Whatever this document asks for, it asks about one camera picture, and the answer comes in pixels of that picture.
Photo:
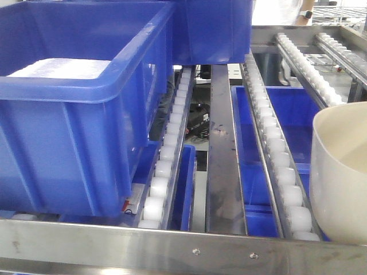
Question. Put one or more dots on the white plastic bin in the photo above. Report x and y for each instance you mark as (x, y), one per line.
(338, 172)

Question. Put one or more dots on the person in white shirt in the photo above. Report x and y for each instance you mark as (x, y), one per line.
(283, 13)

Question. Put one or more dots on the steel centre divider rail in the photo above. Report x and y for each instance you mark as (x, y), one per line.
(225, 212)

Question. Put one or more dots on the white roller track middle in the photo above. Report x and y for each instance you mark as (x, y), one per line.
(289, 202)

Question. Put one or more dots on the steel front shelf bar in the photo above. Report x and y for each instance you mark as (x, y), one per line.
(34, 247)

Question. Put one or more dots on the lower blue crate left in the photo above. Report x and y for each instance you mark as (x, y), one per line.
(182, 212)

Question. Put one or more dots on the white roller track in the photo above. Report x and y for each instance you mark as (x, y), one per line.
(289, 202)
(158, 198)
(315, 85)
(348, 60)

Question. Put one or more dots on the blue crate rear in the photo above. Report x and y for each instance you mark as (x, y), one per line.
(211, 32)

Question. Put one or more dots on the white roller track left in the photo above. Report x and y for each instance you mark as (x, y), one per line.
(158, 198)

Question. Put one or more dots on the white sheet in crate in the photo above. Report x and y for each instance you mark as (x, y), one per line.
(64, 68)

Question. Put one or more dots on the large blue crate front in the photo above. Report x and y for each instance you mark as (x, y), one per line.
(71, 146)

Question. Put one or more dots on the white roller track far right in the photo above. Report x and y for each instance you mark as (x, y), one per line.
(348, 60)

